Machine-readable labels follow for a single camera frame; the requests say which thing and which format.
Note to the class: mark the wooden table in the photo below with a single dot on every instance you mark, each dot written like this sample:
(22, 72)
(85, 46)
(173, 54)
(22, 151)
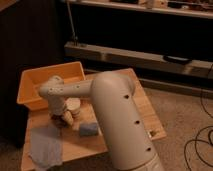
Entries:
(75, 147)

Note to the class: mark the yellow plastic tray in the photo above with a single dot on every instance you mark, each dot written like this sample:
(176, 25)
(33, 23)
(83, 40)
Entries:
(31, 80)

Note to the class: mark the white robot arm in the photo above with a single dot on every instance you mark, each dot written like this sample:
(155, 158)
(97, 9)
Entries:
(111, 96)

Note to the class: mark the grey cloth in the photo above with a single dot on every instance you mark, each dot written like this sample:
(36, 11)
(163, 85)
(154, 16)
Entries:
(45, 147)

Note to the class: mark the black remote on shelf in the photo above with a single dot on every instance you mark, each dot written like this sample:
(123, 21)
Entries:
(177, 61)

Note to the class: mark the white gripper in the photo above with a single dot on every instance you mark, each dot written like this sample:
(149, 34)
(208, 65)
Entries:
(57, 106)

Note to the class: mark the blue sponge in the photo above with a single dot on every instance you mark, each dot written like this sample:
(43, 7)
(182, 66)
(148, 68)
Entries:
(88, 129)

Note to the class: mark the metal pole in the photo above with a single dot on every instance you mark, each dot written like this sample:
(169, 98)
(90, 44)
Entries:
(74, 36)

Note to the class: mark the white round cup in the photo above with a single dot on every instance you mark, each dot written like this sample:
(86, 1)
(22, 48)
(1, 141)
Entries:
(73, 105)

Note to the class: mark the grey shelf unit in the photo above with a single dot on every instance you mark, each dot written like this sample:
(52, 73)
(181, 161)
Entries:
(139, 36)

